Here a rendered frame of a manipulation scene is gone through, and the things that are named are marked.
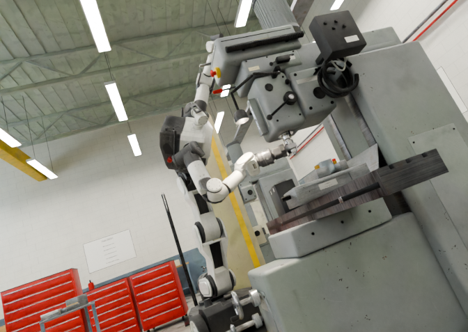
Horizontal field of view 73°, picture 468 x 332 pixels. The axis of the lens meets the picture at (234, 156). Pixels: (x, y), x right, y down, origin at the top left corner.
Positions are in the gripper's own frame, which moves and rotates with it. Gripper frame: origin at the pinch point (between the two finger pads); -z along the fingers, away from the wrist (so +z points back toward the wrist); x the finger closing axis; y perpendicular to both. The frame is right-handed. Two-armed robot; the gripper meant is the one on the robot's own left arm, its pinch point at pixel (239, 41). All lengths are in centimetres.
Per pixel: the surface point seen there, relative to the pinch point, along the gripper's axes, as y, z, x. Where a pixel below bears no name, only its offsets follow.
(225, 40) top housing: -3.7, -11.9, 20.5
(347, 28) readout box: 0, -61, -14
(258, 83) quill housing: -25.9, -26.8, 10.8
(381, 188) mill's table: -60, -107, 39
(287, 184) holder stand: -84, -28, -15
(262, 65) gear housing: -16.1, -26.1, 6.8
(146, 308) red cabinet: -380, 310, -74
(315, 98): -33, -47, -11
